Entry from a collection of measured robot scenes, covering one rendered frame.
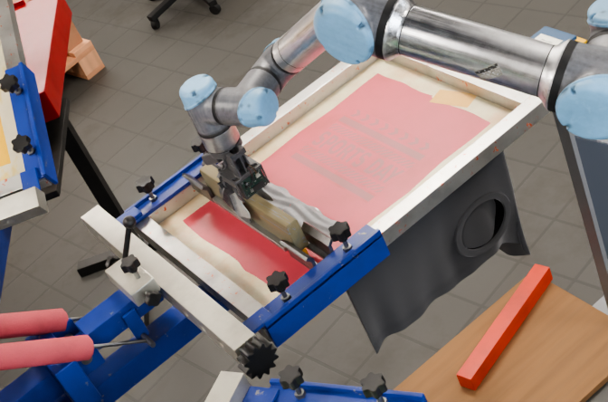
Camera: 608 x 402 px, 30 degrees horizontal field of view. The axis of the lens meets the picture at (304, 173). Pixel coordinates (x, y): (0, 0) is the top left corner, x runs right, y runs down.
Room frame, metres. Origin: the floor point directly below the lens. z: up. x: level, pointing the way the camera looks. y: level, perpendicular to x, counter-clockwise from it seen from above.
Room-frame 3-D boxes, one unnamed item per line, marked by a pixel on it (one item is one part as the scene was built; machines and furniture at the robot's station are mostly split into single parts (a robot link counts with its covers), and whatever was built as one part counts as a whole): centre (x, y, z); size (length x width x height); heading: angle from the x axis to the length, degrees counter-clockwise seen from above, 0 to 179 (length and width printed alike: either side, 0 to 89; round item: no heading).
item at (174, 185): (2.22, 0.26, 0.97); 0.30 x 0.05 x 0.07; 112
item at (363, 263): (1.71, 0.06, 0.97); 0.30 x 0.05 x 0.07; 112
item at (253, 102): (1.90, 0.04, 1.30); 0.11 x 0.11 x 0.08; 47
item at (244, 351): (1.56, 0.22, 1.02); 0.07 x 0.06 x 0.07; 112
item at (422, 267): (1.91, -0.18, 0.77); 0.46 x 0.09 x 0.36; 112
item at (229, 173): (1.95, 0.12, 1.15); 0.09 x 0.08 x 0.12; 22
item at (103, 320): (1.85, 0.46, 1.02); 0.17 x 0.06 x 0.05; 112
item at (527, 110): (2.06, -0.06, 0.97); 0.79 x 0.58 x 0.04; 112
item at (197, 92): (1.96, 0.12, 1.31); 0.09 x 0.08 x 0.11; 47
